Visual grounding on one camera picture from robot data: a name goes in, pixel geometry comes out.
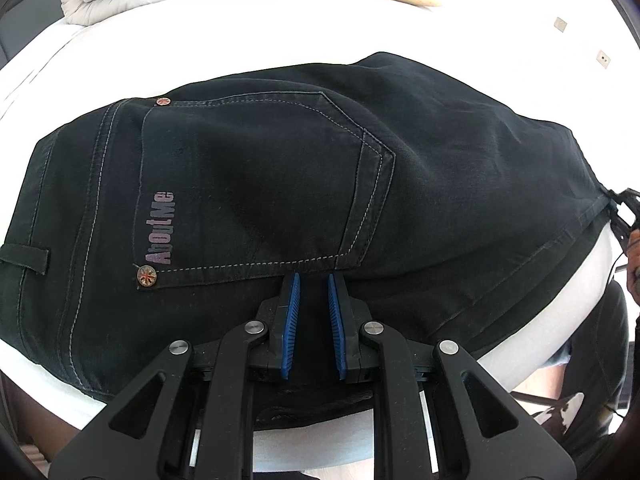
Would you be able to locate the white bed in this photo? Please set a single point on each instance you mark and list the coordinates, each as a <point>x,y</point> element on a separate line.
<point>200,45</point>

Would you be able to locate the person's dark trouser leg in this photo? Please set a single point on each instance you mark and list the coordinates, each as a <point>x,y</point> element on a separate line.
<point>590,360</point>

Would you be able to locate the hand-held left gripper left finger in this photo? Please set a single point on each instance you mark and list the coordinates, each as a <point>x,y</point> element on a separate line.
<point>292,312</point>

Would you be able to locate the white wall socket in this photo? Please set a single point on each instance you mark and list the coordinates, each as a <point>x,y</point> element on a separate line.
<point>560,22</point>
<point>603,57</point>

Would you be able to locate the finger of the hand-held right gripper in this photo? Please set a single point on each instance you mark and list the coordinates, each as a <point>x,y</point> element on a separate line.
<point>625,197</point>
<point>621,227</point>

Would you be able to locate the black pants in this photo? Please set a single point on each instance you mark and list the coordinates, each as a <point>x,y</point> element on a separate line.
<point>250,185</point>

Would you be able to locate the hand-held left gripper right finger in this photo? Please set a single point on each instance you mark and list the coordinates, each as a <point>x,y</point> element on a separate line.
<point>334,315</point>

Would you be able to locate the dark grey headboard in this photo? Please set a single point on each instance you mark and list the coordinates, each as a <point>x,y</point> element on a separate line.
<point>25,35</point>

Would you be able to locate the person's right hand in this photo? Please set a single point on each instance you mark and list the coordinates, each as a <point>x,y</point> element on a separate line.
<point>636,265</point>

